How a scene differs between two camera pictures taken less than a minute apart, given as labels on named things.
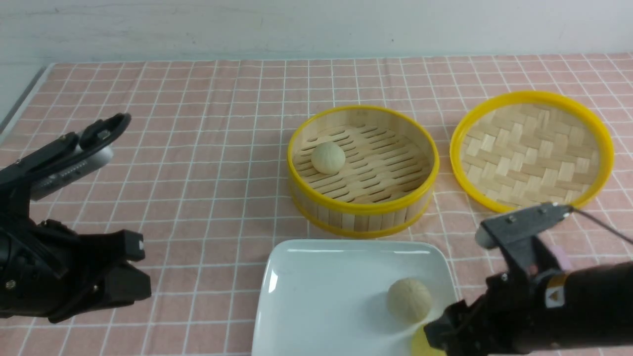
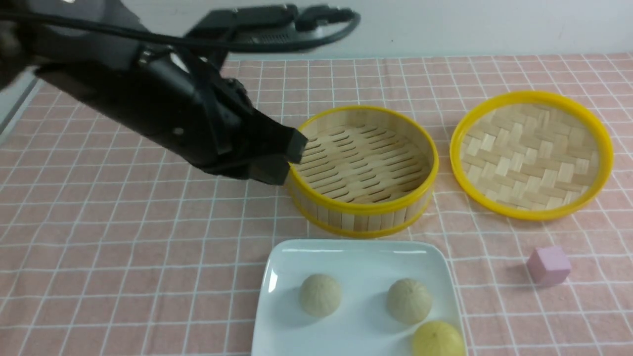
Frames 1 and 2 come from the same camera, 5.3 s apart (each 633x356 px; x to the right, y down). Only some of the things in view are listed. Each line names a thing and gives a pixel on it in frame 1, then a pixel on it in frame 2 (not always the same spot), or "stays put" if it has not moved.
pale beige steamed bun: x=328 y=157 to x=321 y=295
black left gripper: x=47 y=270 to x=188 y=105
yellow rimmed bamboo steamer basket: x=391 y=163 stays put
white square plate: x=329 y=297 stays put
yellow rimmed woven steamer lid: x=515 y=151 stays put
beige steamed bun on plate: x=409 y=301 stays put
